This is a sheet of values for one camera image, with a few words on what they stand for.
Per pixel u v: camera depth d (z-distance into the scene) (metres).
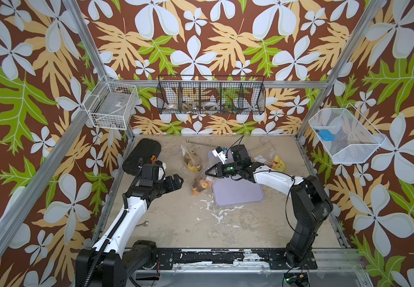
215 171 0.81
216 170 0.81
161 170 0.67
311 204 0.48
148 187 0.63
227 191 0.93
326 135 0.85
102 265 0.37
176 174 0.75
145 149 1.05
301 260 0.63
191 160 0.89
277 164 0.99
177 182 0.74
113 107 0.85
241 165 0.72
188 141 1.19
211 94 0.98
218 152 0.81
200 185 0.89
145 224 0.84
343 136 0.84
